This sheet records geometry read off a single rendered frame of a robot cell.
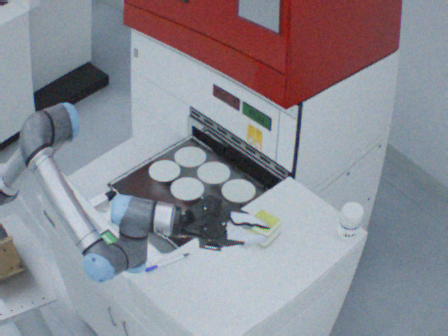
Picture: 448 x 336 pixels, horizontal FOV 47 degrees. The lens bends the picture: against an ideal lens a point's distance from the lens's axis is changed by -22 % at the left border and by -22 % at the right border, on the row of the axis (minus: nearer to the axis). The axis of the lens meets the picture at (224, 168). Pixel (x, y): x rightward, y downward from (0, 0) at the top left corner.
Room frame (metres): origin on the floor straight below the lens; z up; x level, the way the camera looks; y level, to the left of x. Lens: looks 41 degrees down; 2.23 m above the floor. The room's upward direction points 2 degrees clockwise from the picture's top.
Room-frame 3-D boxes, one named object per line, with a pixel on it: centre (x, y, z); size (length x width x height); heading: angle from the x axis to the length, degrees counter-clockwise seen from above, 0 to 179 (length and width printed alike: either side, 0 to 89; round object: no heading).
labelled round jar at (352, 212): (1.19, -0.36, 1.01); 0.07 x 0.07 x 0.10
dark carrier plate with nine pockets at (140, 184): (1.44, 0.11, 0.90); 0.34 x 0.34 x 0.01; 45
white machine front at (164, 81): (1.73, 0.08, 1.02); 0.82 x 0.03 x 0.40; 45
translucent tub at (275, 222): (1.18, -0.11, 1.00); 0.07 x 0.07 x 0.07; 54
